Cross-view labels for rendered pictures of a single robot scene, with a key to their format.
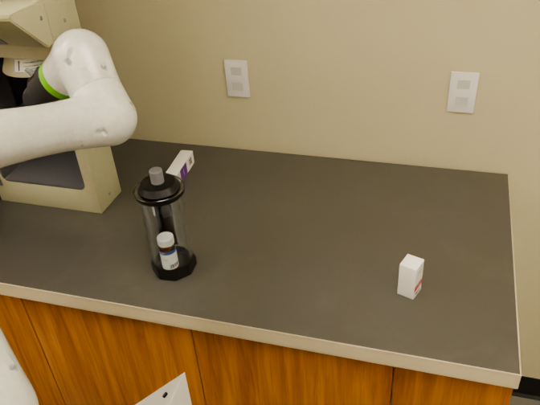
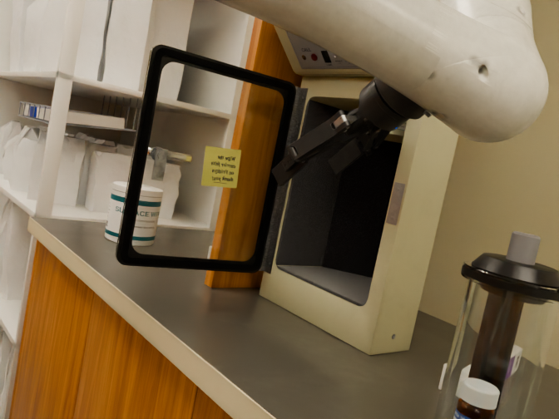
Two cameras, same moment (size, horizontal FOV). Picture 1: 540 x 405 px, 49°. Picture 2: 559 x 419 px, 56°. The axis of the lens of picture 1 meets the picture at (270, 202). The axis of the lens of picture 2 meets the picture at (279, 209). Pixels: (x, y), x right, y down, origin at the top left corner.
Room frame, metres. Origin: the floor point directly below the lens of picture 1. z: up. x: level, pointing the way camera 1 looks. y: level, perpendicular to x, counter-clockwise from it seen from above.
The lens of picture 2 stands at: (0.46, 0.17, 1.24)
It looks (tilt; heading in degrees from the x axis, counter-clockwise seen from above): 6 degrees down; 31
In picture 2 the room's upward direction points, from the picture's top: 11 degrees clockwise
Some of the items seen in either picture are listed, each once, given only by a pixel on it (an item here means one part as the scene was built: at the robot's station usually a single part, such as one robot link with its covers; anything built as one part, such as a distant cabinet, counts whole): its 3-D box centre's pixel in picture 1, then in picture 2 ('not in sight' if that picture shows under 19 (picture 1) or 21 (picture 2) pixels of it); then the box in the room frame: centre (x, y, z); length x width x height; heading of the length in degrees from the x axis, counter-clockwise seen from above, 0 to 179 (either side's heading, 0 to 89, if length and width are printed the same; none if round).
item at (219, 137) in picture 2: not in sight; (210, 169); (1.25, 0.82, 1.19); 0.30 x 0.01 x 0.40; 154
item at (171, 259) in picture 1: (166, 227); (492, 370); (1.07, 0.23, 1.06); 0.11 x 0.11 x 0.21
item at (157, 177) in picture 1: (157, 182); (519, 263); (1.07, 0.23, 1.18); 0.09 x 0.09 x 0.07
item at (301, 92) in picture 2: not in sight; (282, 181); (1.40, 0.75, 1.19); 0.03 x 0.02 x 0.39; 71
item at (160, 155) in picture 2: not in sight; (158, 164); (1.15, 0.86, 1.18); 0.02 x 0.02 x 0.06; 64
